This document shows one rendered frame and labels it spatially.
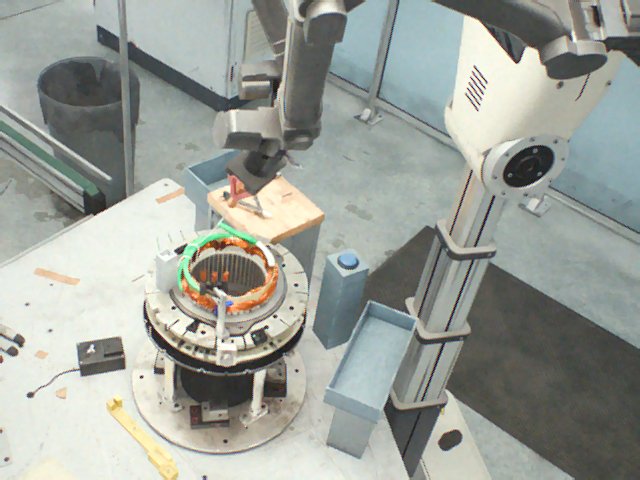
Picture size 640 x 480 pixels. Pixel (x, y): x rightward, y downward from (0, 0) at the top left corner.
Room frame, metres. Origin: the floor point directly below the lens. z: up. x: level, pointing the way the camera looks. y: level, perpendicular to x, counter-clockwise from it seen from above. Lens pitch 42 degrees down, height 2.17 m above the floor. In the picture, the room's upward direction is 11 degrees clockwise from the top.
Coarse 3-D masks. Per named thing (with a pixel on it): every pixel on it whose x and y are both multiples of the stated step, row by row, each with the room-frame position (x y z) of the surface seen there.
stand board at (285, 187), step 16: (272, 192) 1.37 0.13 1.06; (288, 192) 1.38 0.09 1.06; (224, 208) 1.28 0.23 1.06; (240, 208) 1.29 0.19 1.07; (272, 208) 1.31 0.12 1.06; (288, 208) 1.32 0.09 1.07; (304, 208) 1.33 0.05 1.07; (240, 224) 1.23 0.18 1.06; (256, 224) 1.24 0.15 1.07; (272, 224) 1.25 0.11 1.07; (288, 224) 1.26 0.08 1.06; (304, 224) 1.28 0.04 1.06; (272, 240) 1.21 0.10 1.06
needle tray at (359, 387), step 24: (384, 312) 1.07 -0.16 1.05; (360, 336) 1.01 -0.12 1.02; (384, 336) 1.02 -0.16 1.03; (408, 336) 1.04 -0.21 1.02; (360, 360) 0.95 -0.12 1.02; (384, 360) 0.96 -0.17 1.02; (336, 384) 0.88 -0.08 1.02; (360, 384) 0.89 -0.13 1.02; (384, 384) 0.90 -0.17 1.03; (336, 408) 0.91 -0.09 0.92; (360, 408) 0.82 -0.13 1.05; (336, 432) 0.90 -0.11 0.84; (360, 432) 0.89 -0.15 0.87; (360, 456) 0.89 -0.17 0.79
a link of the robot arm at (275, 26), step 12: (252, 0) 1.29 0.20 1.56; (264, 0) 1.29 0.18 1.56; (276, 0) 1.30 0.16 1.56; (264, 12) 1.30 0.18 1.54; (276, 12) 1.30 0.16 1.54; (288, 12) 1.33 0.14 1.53; (264, 24) 1.30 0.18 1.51; (276, 24) 1.31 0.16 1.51; (276, 36) 1.31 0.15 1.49; (276, 48) 1.31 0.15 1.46; (276, 60) 1.31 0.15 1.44
